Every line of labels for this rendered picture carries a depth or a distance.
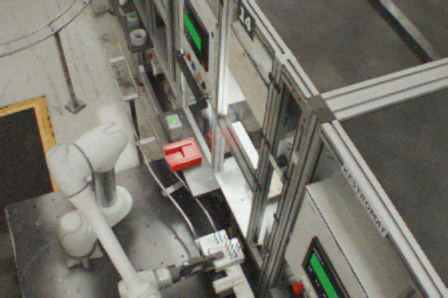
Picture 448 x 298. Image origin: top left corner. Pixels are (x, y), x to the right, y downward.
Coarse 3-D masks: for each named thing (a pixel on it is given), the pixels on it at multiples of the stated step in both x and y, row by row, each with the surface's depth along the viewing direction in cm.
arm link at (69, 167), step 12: (60, 144) 180; (72, 144) 183; (48, 156) 177; (60, 156) 177; (72, 156) 179; (84, 156) 180; (60, 168) 177; (72, 168) 178; (84, 168) 181; (60, 180) 178; (72, 180) 179; (84, 180) 183; (72, 192) 180
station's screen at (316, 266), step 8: (312, 256) 147; (312, 264) 148; (320, 264) 142; (312, 272) 150; (320, 272) 144; (328, 272) 138; (312, 280) 152; (320, 280) 146; (328, 280) 140; (320, 288) 148; (328, 288) 142; (336, 288) 136; (320, 296) 150; (328, 296) 143; (336, 296) 138
